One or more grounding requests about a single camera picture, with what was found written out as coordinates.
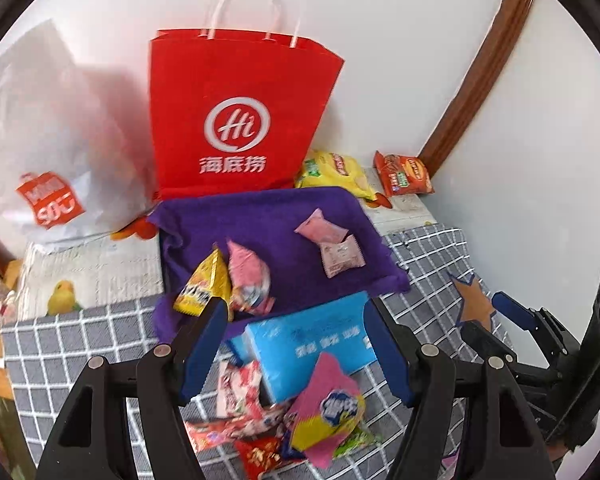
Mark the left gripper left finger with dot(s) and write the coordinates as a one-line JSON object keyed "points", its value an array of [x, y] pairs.
{"points": [[197, 349]]}

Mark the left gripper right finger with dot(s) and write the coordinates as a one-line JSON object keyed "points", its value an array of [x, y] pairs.
{"points": [[395, 349]]}

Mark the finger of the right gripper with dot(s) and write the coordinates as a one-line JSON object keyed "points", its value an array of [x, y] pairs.
{"points": [[524, 318], [483, 342]]}

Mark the yellow triangular snack packet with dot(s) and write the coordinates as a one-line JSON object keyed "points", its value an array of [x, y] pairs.
{"points": [[210, 280]]}

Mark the pink red snack bag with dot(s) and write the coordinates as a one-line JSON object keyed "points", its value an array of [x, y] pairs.
{"points": [[251, 281]]}

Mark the green snack bag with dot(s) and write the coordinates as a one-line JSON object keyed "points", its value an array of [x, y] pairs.
{"points": [[360, 437]]}

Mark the white pink strawberry snack packet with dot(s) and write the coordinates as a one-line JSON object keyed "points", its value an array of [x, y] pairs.
{"points": [[342, 256]]}

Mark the red long snack packet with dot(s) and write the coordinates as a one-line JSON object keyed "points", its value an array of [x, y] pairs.
{"points": [[205, 435]]}

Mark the blue tissue pack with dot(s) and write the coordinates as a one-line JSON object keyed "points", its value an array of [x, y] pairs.
{"points": [[288, 346]]}

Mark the pink yellow snack bag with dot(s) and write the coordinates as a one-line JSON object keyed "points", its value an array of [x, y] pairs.
{"points": [[325, 413]]}

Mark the red small snack packet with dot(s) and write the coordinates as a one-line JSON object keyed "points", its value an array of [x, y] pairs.
{"points": [[259, 456]]}

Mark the purple towel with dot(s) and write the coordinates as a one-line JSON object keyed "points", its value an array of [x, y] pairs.
{"points": [[266, 222]]}

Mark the blue snack packet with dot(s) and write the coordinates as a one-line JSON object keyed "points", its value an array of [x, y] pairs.
{"points": [[286, 451]]}

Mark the pink small snack packet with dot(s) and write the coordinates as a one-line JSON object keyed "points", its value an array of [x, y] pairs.
{"points": [[319, 230]]}

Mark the orange chips bag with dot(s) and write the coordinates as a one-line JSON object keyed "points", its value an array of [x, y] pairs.
{"points": [[401, 175]]}

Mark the yellow chips bag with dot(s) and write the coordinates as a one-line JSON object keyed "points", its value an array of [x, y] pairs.
{"points": [[323, 168]]}

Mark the white Miniso plastic bag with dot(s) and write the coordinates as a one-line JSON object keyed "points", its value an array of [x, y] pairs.
{"points": [[75, 149]]}

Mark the red Haidilao paper bag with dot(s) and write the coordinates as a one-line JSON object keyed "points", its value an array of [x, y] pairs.
{"points": [[234, 110]]}

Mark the brown wooden door frame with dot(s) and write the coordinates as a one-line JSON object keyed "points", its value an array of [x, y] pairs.
{"points": [[481, 77]]}

